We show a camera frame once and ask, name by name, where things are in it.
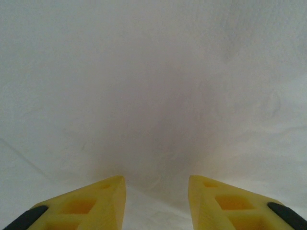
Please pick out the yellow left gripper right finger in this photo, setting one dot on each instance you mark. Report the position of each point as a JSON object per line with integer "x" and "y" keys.
{"x": 216, "y": 206}

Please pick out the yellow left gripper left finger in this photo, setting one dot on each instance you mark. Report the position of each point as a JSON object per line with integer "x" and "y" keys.
{"x": 96, "y": 203}

